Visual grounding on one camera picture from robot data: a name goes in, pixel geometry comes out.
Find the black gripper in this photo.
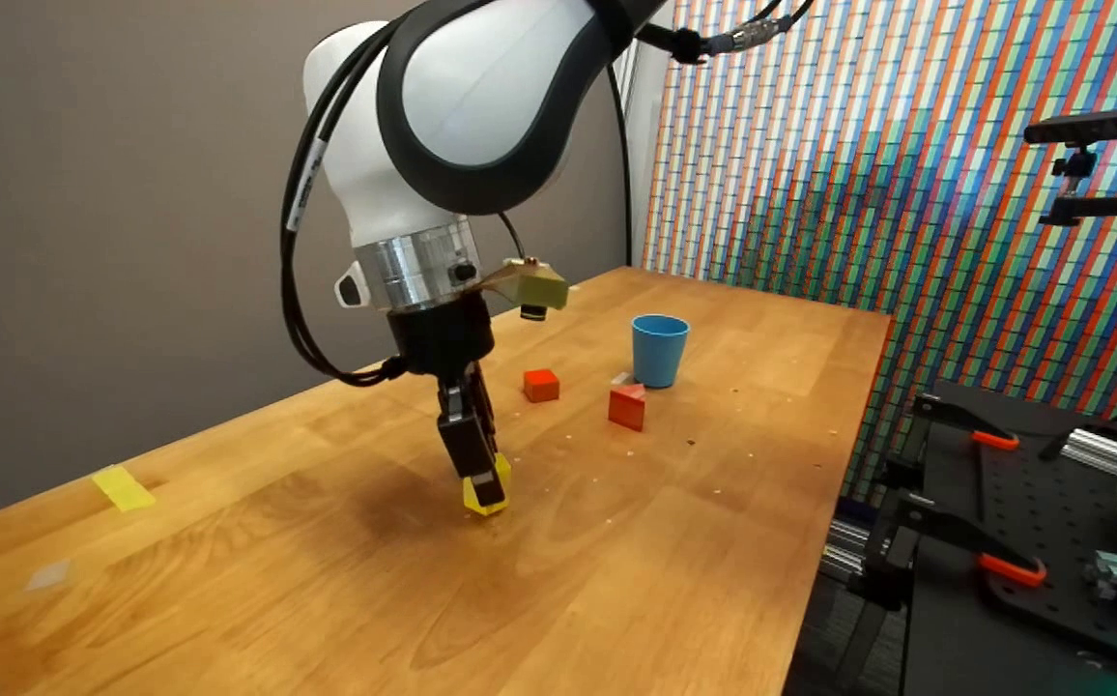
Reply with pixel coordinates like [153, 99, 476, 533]
[381, 291, 512, 515]

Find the yellow pentagon block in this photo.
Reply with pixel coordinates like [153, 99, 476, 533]
[461, 447, 517, 523]

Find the orange cube block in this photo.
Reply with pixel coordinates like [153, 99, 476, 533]
[517, 366, 562, 404]

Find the orange triangular block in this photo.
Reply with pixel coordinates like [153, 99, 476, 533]
[601, 377, 654, 438]

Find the light blue cup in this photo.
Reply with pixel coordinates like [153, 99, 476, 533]
[628, 313, 690, 394]

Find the yellow tape strip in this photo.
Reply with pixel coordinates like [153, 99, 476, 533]
[84, 465, 159, 517]

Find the grey tape patch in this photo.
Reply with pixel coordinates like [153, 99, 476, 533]
[17, 555, 74, 600]

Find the silver aluminium extrusion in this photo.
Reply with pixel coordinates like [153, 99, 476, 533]
[1053, 424, 1117, 482]

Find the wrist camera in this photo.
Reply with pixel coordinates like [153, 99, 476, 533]
[477, 256, 577, 326]

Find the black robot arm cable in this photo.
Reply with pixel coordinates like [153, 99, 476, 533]
[273, 11, 412, 389]

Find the black cable along wall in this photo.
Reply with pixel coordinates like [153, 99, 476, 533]
[601, 63, 636, 269]

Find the black clamp orange handle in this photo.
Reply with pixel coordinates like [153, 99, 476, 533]
[873, 486, 1049, 594]
[904, 389, 1022, 460]

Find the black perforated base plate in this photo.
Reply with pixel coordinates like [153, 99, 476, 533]
[904, 381, 1117, 676]

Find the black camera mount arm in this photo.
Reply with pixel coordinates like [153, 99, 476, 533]
[1034, 142, 1117, 237]

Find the black exterior camera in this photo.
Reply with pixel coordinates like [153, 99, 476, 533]
[1020, 104, 1117, 148]

